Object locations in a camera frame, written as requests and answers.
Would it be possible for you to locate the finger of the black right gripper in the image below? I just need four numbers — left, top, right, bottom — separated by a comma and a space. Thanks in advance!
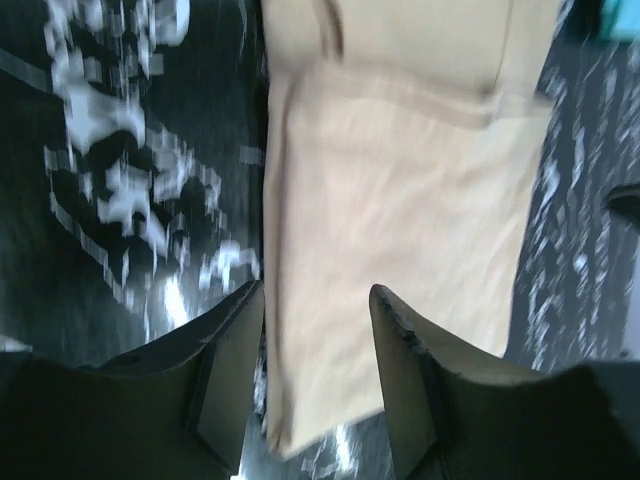
606, 182, 640, 225

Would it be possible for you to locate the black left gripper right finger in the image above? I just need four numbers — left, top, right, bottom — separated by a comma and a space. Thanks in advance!
369, 285, 639, 479

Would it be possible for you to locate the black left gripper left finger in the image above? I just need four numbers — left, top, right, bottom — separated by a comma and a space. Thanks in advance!
1, 281, 264, 479

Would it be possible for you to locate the folded teal t shirt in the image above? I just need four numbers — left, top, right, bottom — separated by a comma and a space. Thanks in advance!
598, 0, 640, 42

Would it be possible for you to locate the beige t shirt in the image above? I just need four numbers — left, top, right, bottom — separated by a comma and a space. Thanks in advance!
262, 1, 560, 459

